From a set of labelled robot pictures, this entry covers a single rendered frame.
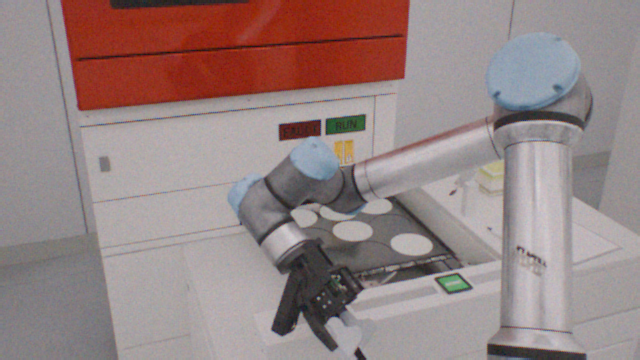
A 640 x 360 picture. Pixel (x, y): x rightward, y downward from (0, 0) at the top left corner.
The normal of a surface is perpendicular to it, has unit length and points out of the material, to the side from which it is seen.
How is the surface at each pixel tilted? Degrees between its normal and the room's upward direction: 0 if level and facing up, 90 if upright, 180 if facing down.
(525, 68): 47
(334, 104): 90
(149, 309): 90
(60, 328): 0
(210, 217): 90
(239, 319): 0
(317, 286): 70
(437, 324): 90
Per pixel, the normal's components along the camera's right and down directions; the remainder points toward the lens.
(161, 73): 0.35, 0.40
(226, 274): 0.00, -0.91
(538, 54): -0.49, -0.39
